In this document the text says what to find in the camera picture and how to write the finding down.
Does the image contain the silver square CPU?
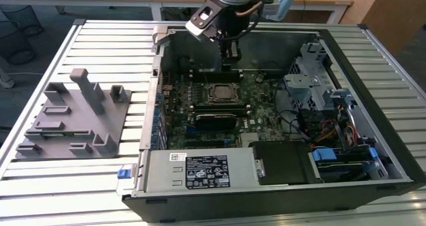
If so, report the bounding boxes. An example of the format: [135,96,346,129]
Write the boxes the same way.
[214,86,235,100]

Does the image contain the metal socket cover frame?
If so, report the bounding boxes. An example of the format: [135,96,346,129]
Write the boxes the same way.
[207,82,242,104]

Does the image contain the CPU socket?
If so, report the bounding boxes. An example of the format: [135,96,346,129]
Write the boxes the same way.
[206,82,243,106]

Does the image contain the black RAM slot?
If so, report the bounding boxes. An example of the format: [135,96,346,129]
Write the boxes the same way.
[193,109,251,116]
[189,70,243,76]
[189,75,243,82]
[193,104,251,111]

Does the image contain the silver metal drive cage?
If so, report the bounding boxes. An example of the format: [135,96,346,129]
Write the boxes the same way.
[282,42,337,112]

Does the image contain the green motherboard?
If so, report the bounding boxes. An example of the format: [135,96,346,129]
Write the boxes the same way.
[162,70,290,149]

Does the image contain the small black graphics card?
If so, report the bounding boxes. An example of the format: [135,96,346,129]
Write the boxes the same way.
[195,113,238,131]

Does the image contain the silver chipset heatsink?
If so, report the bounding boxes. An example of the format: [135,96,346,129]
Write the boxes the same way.
[239,133,261,147]

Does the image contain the wooden cabinet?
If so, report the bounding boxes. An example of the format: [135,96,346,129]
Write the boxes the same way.
[340,0,426,57]

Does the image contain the hard disk in blue carrier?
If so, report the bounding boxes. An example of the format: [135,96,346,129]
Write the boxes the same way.
[312,147,374,184]

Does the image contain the silver power supply unit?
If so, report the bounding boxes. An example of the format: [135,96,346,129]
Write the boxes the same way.
[145,148,258,193]

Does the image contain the grey plastic parts rack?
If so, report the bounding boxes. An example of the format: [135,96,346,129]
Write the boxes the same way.
[15,68,134,160]

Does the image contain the black mesh waste bin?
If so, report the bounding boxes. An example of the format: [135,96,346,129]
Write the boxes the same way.
[0,20,36,66]
[0,4,44,36]

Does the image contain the green RAM stick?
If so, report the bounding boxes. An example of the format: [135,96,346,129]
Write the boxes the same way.
[39,131,90,138]

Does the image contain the white stand foot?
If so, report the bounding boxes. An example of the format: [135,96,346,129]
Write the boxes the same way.
[0,67,16,89]

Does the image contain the black open PC case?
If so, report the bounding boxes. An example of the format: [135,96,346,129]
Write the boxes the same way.
[117,23,426,223]

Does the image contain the bronze curved cable sleeve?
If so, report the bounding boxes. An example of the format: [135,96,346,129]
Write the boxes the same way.
[235,0,265,17]

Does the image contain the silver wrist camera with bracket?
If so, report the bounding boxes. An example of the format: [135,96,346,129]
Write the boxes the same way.
[185,0,227,42]

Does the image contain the black cable bundle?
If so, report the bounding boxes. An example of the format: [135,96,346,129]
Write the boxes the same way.
[298,108,326,140]

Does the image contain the yellow orange wire bundle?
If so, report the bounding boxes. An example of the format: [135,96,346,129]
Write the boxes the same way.
[312,128,357,143]

